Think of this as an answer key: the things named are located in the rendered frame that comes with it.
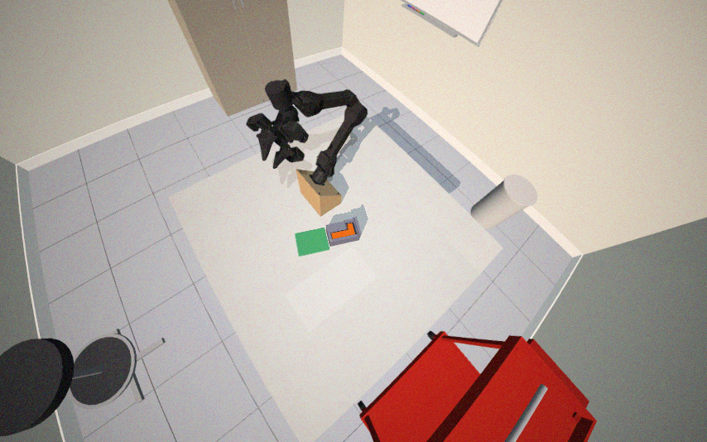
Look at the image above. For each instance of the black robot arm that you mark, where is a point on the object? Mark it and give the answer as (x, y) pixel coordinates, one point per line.
(310, 104)

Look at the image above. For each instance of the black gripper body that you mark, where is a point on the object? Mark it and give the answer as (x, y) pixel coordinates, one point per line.
(261, 121)

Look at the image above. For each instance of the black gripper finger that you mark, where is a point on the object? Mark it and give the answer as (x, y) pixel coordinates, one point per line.
(266, 139)
(281, 155)

